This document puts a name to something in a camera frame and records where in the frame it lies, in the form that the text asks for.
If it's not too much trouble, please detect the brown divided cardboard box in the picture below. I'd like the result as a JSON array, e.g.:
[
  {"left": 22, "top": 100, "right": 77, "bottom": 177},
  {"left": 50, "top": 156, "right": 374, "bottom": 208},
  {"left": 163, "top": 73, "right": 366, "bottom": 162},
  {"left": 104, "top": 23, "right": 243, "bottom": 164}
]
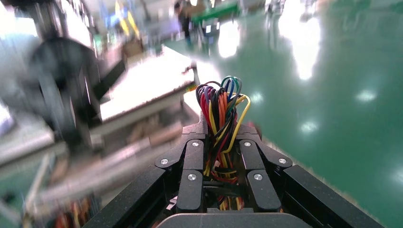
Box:
[{"left": 25, "top": 117, "right": 191, "bottom": 221}]

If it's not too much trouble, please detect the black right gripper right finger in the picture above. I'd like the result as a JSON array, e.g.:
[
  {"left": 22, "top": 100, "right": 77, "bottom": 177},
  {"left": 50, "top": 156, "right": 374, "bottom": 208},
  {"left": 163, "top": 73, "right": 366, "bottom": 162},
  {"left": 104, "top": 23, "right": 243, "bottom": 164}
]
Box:
[{"left": 236, "top": 123, "right": 293, "bottom": 213}]

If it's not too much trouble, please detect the green workbench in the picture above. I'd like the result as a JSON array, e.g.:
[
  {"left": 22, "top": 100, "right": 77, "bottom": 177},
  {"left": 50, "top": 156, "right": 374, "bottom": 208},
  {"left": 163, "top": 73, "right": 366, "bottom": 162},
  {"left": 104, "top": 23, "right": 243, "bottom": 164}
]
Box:
[{"left": 191, "top": 1, "right": 241, "bottom": 25}]

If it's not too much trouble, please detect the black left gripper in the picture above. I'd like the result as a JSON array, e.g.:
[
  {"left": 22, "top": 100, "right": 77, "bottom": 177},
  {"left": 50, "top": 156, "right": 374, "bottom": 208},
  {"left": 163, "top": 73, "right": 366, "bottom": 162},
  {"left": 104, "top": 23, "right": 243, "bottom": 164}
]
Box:
[{"left": 28, "top": 37, "right": 103, "bottom": 146}]

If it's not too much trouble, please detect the white workbench table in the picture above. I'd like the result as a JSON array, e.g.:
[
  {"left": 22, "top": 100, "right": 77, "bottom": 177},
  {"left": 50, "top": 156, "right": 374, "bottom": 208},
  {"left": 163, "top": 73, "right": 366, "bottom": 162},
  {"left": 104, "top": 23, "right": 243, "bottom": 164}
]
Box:
[{"left": 100, "top": 46, "right": 198, "bottom": 125}]

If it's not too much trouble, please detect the power supply with multicolour wires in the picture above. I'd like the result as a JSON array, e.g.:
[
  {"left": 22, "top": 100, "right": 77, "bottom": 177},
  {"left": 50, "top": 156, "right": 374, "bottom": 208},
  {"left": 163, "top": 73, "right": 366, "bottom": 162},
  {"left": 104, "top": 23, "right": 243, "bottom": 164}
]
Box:
[{"left": 195, "top": 76, "right": 251, "bottom": 211}]

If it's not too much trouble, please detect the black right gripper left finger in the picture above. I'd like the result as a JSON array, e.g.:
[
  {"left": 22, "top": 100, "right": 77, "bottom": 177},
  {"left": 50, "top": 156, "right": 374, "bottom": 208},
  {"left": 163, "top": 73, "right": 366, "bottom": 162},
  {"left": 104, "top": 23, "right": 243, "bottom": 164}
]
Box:
[{"left": 154, "top": 113, "right": 209, "bottom": 214}]

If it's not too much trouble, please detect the power supply with wire bundle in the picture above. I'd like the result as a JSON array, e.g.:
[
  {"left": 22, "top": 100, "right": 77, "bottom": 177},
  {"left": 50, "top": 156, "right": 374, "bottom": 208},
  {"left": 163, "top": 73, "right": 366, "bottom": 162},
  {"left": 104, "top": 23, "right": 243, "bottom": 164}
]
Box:
[{"left": 52, "top": 199, "right": 96, "bottom": 228}]

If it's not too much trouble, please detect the person in dark clothes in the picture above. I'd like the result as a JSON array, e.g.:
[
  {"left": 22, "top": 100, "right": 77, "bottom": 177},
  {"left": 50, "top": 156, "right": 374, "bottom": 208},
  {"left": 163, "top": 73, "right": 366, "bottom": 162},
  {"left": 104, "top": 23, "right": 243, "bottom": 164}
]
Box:
[{"left": 174, "top": 0, "right": 193, "bottom": 41}]

